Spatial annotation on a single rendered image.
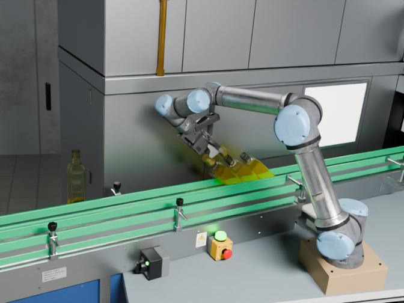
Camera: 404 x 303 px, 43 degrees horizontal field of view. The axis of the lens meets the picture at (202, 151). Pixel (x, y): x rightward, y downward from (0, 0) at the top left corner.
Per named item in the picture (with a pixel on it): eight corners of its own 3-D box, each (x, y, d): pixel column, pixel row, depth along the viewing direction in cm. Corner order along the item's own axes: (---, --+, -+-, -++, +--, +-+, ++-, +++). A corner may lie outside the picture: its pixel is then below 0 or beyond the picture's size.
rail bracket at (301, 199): (288, 190, 229) (291, 165, 225) (313, 207, 216) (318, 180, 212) (282, 191, 228) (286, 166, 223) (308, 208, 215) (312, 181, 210)
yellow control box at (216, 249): (221, 249, 205) (223, 232, 202) (231, 258, 199) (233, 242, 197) (206, 252, 202) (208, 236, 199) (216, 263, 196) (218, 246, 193)
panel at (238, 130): (352, 141, 269) (365, 78, 257) (356, 143, 267) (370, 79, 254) (205, 165, 225) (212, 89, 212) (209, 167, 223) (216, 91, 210)
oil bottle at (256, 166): (275, 177, 233) (249, 153, 219) (282, 182, 228) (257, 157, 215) (267, 187, 232) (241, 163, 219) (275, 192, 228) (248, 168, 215)
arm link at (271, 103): (332, 91, 174) (206, 74, 196) (322, 100, 165) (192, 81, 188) (329, 122, 179) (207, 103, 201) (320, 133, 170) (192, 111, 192)
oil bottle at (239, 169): (259, 180, 228) (232, 155, 215) (266, 186, 224) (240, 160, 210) (251, 190, 228) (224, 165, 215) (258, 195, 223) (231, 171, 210)
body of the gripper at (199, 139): (192, 149, 204) (173, 132, 197) (205, 132, 205) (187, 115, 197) (201, 156, 198) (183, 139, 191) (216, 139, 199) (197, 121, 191)
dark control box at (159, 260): (159, 264, 192) (160, 245, 188) (169, 276, 185) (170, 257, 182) (139, 270, 187) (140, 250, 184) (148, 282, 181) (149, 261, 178)
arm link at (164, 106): (168, 106, 180) (149, 112, 185) (186, 124, 187) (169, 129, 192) (172, 89, 184) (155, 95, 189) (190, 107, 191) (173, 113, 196)
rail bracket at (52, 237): (58, 255, 170) (57, 220, 165) (64, 267, 164) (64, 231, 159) (45, 258, 168) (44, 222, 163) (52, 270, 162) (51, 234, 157)
